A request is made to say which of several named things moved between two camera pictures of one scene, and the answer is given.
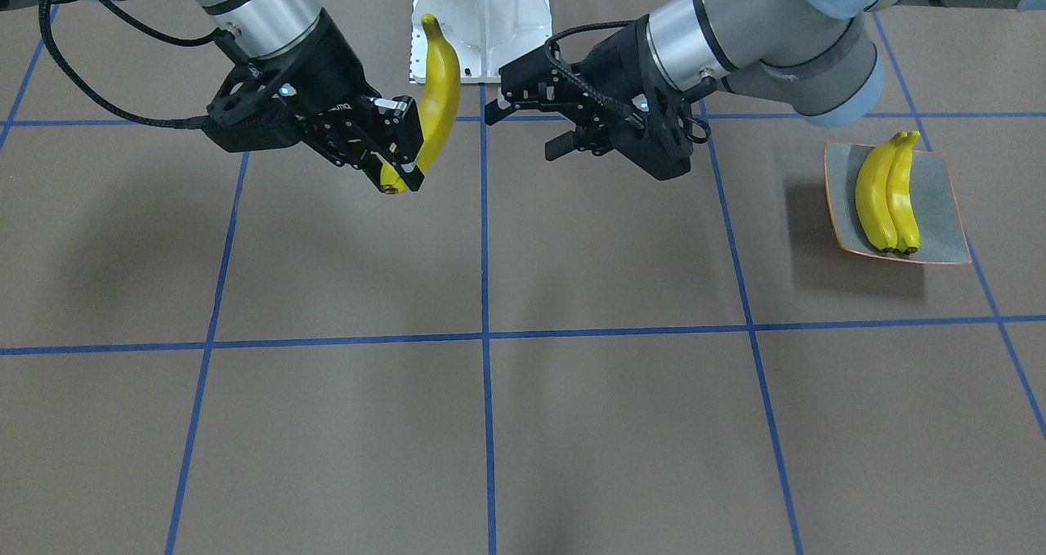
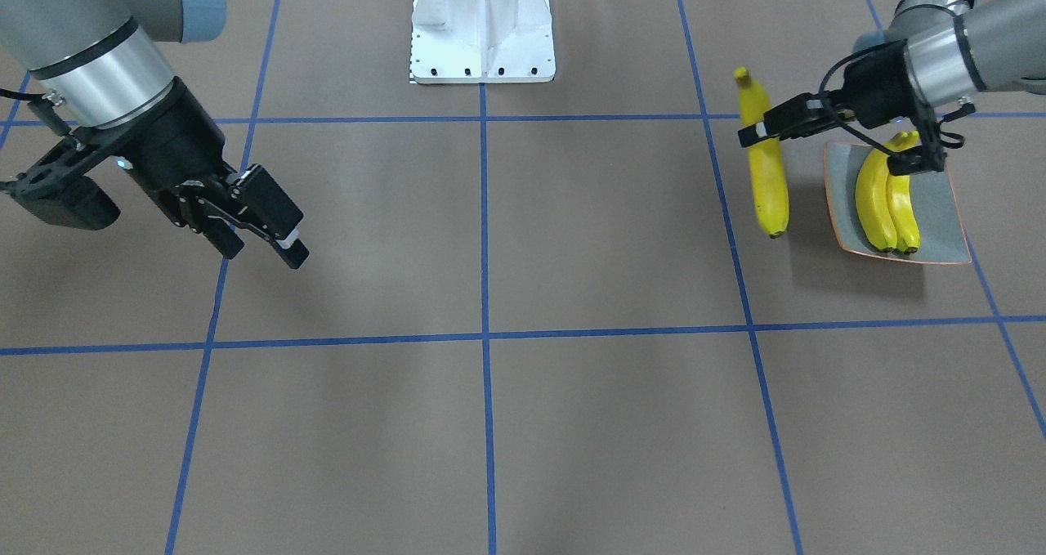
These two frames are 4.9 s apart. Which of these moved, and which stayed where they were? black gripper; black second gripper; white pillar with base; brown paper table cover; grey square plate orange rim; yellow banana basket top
Moved: black second gripper; black gripper; yellow banana basket top
Stayed: white pillar with base; grey square plate orange rim; brown paper table cover
